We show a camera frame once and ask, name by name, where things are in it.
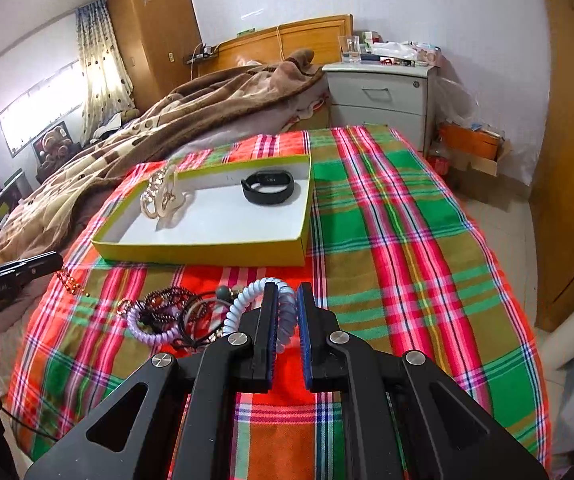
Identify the small headboard shelf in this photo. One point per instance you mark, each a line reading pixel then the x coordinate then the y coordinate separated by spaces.
pixel 202 54

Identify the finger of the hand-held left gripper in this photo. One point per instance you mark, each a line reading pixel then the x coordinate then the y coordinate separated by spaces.
pixel 32 263

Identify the plaid cloth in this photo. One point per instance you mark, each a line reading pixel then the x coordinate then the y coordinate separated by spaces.
pixel 407 270

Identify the clear drinking glass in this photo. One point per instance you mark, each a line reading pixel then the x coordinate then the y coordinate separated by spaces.
pixel 348 50

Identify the white plastic bag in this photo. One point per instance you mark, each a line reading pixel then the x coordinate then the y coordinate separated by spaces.
pixel 392 50

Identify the yellow cardboard box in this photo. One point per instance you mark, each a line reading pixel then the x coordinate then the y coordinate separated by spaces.
pixel 217 212

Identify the pile of teddy bears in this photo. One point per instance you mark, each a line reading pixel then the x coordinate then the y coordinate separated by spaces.
pixel 57 147

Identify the window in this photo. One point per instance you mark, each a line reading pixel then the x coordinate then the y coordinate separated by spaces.
pixel 42 105

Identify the wooden wardrobe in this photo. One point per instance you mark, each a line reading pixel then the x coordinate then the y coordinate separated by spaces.
pixel 154 25

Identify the black smart band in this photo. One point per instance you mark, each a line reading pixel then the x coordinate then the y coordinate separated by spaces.
pixel 269 176

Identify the brown printed blanket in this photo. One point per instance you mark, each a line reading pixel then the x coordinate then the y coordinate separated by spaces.
pixel 132 125

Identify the red packet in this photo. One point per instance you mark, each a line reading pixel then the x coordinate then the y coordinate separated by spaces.
pixel 438 165

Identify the grey nightstand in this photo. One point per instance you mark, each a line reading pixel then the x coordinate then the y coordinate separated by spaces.
pixel 377 95

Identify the clear plastic bag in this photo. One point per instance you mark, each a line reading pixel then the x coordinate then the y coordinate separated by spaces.
pixel 454 100

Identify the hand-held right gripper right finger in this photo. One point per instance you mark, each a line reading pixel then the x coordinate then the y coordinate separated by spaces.
pixel 303 340

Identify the brown cardboard box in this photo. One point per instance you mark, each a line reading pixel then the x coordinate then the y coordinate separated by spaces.
pixel 484 165

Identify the patterned curtain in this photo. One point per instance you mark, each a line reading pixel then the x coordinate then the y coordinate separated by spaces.
pixel 102 70

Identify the wooden headboard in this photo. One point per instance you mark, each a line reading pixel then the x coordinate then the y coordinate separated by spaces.
pixel 312 35

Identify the clear gold hair claw clip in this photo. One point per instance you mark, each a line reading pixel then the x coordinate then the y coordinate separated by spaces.
pixel 159 192

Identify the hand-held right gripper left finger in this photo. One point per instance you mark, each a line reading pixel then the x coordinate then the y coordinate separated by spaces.
pixel 268 340

